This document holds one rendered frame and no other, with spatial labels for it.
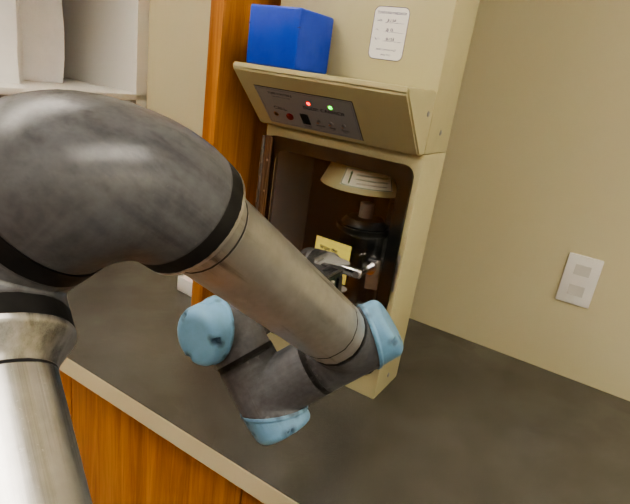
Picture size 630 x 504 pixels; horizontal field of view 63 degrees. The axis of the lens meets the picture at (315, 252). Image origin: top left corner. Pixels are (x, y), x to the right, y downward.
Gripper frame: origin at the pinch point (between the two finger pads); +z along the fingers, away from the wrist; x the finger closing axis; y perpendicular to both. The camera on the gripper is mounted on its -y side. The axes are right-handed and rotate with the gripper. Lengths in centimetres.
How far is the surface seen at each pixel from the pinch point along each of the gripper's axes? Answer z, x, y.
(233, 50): -0.1, 34.2, -24.5
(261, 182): 4.3, 10.7, -19.6
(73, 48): 48, 34, -143
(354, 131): 0.8, 23.2, 1.2
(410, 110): -3.6, 27.6, 12.0
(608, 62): 48, 40, 32
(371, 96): -5.0, 28.9, 6.3
